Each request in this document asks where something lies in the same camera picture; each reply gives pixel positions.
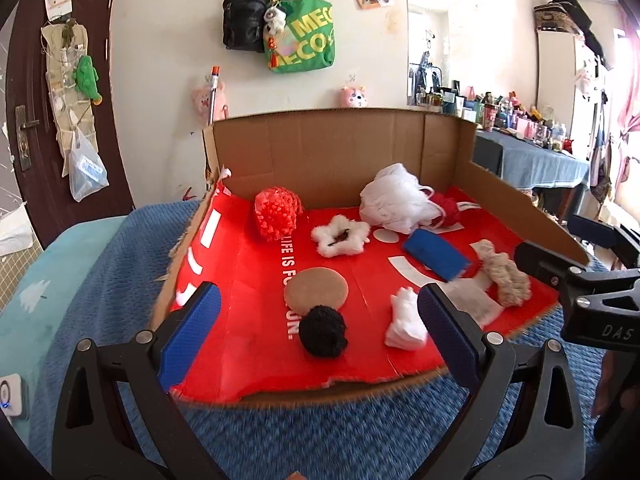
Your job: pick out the grey stick with orange tip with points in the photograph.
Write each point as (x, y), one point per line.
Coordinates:
(215, 90)

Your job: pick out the cardboard box with red lining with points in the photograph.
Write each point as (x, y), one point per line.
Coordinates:
(325, 155)

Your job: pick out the black yarn pompom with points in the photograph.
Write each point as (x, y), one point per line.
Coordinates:
(322, 332)

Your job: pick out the pink pig plush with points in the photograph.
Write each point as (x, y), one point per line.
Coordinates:
(202, 100)

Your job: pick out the person's right hand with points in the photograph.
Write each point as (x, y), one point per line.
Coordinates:
(620, 380)

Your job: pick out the beige hanging organizer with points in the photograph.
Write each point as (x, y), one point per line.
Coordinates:
(60, 90)

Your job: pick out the black backpack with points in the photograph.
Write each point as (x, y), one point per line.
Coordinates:
(242, 20)

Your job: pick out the black bag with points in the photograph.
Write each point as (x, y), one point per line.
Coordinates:
(575, 5)

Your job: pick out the blue tablecloth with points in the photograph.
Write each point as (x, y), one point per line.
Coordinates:
(540, 165)

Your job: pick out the hanging clothes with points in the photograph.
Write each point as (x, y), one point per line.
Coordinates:
(597, 150)

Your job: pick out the tan round pad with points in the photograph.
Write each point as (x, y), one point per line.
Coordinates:
(315, 287)

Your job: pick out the red foam net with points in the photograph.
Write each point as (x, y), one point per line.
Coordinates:
(277, 212)

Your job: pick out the green plush toy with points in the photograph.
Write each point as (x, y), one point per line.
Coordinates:
(85, 75)

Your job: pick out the grid cutting mat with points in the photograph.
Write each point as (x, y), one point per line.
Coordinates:
(15, 275)

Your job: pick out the pink bear plush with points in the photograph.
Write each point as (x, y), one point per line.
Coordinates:
(353, 97)

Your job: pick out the blue knitted blanket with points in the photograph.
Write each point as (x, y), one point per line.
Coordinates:
(325, 440)

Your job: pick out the white fluffy scrunchie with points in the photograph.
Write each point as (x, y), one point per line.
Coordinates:
(325, 232)

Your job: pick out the blue sponge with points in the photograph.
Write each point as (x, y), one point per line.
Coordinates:
(435, 255)

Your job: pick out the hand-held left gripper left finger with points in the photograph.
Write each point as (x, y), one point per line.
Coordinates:
(189, 335)

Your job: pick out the green tote bag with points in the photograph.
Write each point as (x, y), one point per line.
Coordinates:
(305, 42)

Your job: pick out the white square device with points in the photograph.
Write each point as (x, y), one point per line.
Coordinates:
(12, 395)

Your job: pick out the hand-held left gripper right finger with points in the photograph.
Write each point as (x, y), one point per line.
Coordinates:
(447, 332)

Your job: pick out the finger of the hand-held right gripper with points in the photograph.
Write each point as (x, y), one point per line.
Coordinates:
(550, 267)
(592, 230)

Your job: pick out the clear plastic bag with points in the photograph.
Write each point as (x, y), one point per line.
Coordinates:
(87, 170)

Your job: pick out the pink curtain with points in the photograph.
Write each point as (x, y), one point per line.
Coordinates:
(630, 110)

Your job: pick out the red knitted pouch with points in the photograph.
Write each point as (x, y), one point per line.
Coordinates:
(447, 207)

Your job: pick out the dark wooden door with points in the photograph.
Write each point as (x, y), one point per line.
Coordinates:
(25, 75)

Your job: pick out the patterned suitcase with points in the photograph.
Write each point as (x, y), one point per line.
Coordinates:
(557, 17)

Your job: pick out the white mesh bath pouf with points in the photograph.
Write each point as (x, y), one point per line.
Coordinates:
(395, 200)

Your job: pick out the white wardrobe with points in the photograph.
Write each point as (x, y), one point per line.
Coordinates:
(555, 85)

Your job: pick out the wall mirror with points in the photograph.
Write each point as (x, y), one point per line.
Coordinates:
(427, 35)

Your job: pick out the teal bedsheet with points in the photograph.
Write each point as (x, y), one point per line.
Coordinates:
(40, 285)

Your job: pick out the white cloth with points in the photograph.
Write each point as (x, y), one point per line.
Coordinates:
(405, 320)

